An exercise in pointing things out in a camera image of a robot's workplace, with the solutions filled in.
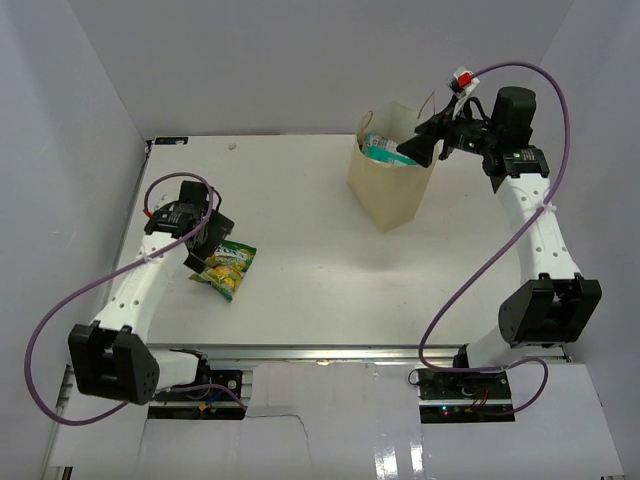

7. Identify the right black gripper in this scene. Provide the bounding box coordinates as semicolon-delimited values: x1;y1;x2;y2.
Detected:
398;97;501;168

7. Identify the green yellow snack packet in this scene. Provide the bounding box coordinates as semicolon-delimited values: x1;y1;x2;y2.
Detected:
189;240;257;302

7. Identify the teal snack packet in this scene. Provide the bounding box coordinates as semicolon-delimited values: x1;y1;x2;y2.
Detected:
361;133;417;167

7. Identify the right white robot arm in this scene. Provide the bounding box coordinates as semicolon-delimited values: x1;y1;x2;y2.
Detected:
398;86;602;399

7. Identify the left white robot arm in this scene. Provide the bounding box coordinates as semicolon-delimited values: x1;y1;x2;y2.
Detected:
68;179;234;405

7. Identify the brown paper bag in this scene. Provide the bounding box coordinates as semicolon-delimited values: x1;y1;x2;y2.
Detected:
347;101;435;233

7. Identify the white paper sheet front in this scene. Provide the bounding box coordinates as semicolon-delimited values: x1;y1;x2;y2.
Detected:
50;363;623;479

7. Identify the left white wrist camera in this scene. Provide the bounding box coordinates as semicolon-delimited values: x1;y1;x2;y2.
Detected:
151;195;174;212

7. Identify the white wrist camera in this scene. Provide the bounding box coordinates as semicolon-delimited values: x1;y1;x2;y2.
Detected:
446;66;480;118
151;195;174;212

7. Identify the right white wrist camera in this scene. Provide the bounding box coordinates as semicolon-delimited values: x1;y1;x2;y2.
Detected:
446;66;480;118

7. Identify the aluminium table frame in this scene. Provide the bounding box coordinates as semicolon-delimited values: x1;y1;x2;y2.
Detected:
49;133;569;471

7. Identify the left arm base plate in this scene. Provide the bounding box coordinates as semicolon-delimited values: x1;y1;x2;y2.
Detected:
147;369;252;421

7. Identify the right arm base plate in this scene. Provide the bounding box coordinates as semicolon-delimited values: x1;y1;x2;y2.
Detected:
407;368;515;425

